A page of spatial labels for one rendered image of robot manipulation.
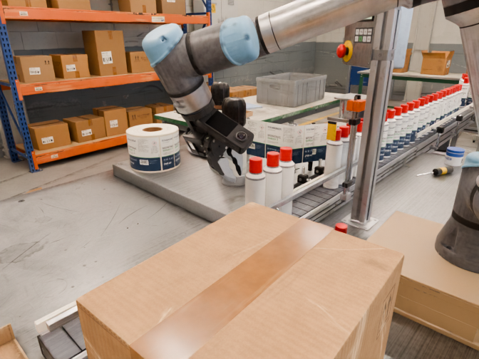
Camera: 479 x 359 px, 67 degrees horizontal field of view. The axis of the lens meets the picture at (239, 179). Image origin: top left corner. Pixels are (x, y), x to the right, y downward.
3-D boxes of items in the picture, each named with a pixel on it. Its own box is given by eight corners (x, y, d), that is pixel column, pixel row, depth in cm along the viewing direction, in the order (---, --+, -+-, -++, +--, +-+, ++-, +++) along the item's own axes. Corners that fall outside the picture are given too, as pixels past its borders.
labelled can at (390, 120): (380, 154, 158) (387, 107, 151) (392, 157, 155) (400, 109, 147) (375, 157, 155) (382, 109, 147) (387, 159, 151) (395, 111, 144)
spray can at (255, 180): (253, 224, 100) (254, 154, 93) (268, 230, 97) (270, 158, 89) (241, 231, 97) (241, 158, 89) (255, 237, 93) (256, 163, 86)
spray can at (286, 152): (281, 209, 109) (284, 144, 101) (295, 214, 105) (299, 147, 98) (270, 215, 105) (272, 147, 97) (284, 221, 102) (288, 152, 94)
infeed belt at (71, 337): (395, 150, 177) (396, 142, 175) (413, 154, 171) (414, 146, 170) (43, 354, 64) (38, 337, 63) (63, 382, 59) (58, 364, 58)
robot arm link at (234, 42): (256, 13, 66) (202, 31, 69) (242, 10, 56) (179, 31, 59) (267, 58, 68) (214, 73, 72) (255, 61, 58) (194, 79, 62)
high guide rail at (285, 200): (359, 161, 129) (360, 157, 128) (363, 162, 128) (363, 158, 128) (47, 328, 56) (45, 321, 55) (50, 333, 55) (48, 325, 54)
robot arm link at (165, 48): (175, 34, 58) (131, 49, 60) (204, 91, 65) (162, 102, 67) (186, 14, 63) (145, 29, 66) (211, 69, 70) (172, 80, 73)
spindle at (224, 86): (221, 142, 171) (219, 80, 161) (234, 146, 166) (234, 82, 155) (207, 146, 165) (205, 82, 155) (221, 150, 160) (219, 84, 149)
